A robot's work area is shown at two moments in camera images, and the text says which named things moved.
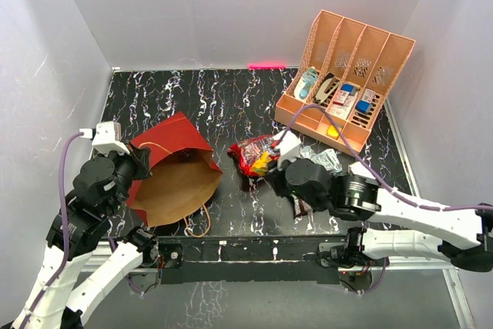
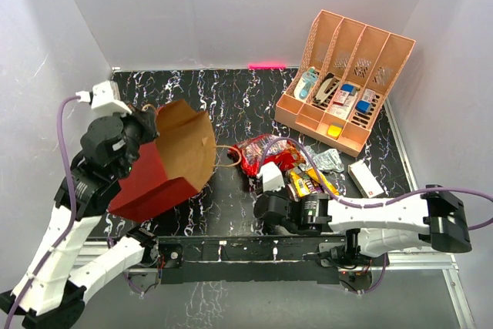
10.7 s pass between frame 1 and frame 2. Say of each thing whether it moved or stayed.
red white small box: stayed
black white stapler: stayed
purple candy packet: moved
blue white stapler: stayed
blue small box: stayed
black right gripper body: moved
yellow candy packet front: moved
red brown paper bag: moved
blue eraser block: stayed
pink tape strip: stayed
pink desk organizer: stayed
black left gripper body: moved
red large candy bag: stayed
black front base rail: stayed
